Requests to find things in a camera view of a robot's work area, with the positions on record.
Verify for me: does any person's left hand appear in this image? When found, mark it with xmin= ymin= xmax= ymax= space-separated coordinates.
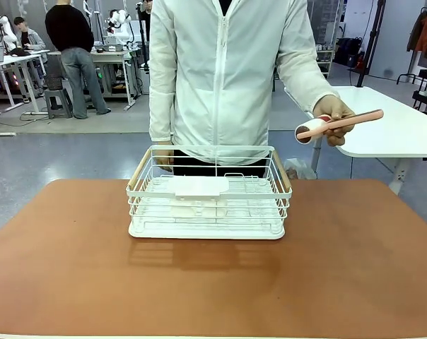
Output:
xmin=312 ymin=95 xmax=356 ymax=147

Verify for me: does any person's right hand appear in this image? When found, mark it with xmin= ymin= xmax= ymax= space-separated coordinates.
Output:
xmin=153 ymin=142 xmax=175 ymax=173

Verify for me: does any pink lint roller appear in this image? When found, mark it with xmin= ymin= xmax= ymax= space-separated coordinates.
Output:
xmin=295 ymin=109 xmax=385 ymax=146

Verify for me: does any white wire dish rack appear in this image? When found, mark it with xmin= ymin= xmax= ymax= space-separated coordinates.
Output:
xmin=125 ymin=145 xmax=293 ymax=242

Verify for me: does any person's left forearm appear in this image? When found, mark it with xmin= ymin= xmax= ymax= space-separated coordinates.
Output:
xmin=276 ymin=49 xmax=339 ymax=114

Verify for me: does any person's right forearm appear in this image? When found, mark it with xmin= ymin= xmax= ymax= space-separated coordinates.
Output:
xmin=148 ymin=84 xmax=175 ymax=145

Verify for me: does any wooden shoe rack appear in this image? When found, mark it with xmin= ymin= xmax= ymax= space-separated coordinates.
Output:
xmin=315 ymin=44 xmax=337 ymax=80

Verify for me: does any white plastic rack insert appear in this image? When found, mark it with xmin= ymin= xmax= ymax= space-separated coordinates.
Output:
xmin=170 ymin=176 xmax=230 ymax=201

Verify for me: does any white side table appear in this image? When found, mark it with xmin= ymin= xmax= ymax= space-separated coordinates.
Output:
xmin=283 ymin=85 xmax=427 ymax=194

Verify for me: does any black backpack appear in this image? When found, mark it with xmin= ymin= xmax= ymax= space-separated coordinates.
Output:
xmin=336 ymin=36 xmax=365 ymax=68

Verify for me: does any white plastic bag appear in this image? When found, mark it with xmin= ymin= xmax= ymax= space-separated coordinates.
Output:
xmin=283 ymin=157 xmax=317 ymax=180

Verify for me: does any black stand pole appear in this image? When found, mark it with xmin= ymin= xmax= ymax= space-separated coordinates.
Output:
xmin=356 ymin=0 xmax=387 ymax=89

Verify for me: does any person in white jacket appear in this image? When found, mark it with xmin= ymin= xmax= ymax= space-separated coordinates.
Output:
xmin=148 ymin=0 xmax=339 ymax=177

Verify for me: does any grey workbench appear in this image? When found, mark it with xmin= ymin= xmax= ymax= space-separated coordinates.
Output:
xmin=47 ymin=48 xmax=139 ymax=107

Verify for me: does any black clothes rack with jackets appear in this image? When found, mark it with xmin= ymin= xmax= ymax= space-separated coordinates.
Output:
xmin=397 ymin=6 xmax=427 ymax=85

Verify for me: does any grey plastic stool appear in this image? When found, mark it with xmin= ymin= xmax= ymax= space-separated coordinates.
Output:
xmin=43 ymin=88 xmax=74 ymax=120

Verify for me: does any black mesh waste bin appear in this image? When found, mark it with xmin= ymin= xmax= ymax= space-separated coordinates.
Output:
xmin=45 ymin=73 xmax=64 ymax=91

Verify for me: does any white background humanoid robot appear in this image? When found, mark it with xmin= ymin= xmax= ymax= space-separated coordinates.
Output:
xmin=105 ymin=8 xmax=132 ymax=46

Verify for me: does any person in black clothes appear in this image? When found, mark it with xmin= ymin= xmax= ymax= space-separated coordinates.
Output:
xmin=138 ymin=0 xmax=153 ymax=64

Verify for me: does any man in black sweater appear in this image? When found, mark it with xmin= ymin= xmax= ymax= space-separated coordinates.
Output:
xmin=45 ymin=0 xmax=112 ymax=120

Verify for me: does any seated person in grey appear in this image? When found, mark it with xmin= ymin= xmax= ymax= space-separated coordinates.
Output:
xmin=13 ymin=16 xmax=48 ymax=54

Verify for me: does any white lab desk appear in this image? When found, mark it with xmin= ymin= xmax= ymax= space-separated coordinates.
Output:
xmin=0 ymin=49 xmax=50 ymax=137

